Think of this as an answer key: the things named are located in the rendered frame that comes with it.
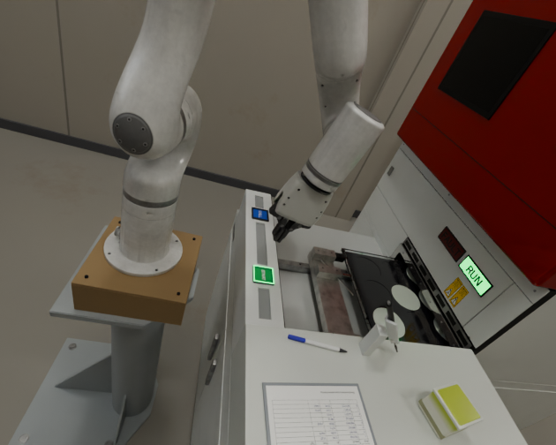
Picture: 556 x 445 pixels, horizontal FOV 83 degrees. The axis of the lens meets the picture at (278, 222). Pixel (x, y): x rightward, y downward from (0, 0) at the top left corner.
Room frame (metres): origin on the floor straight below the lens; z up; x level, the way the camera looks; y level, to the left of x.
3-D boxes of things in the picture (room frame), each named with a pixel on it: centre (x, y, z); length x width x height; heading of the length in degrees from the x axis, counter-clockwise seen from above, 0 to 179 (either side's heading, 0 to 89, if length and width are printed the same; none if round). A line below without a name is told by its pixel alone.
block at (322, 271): (0.77, -0.21, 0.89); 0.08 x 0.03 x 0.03; 108
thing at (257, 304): (0.70, 0.02, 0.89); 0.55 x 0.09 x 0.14; 18
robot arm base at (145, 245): (0.56, 0.30, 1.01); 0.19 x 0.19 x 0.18
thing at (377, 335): (0.48, -0.31, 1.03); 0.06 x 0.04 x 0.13; 108
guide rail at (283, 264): (0.84, -0.25, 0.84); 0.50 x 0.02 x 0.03; 108
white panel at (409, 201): (1.00, -0.50, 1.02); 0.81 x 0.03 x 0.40; 18
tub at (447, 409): (0.39, -0.47, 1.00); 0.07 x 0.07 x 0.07; 33
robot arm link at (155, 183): (0.59, 0.30, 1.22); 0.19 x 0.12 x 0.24; 5
